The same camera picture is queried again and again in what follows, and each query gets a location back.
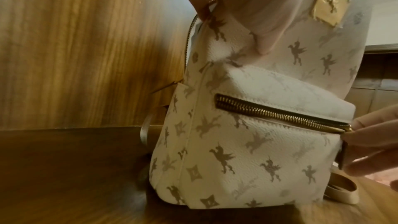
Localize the brown wardrobe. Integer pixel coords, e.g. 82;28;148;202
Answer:
343;43;398;120

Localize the pink bed sheet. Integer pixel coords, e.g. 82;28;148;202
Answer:
362;168;398;187

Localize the cream patterned backpack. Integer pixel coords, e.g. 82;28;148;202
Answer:
139;0;374;210

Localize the person's right hand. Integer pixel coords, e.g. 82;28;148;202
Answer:
341;103;398;189

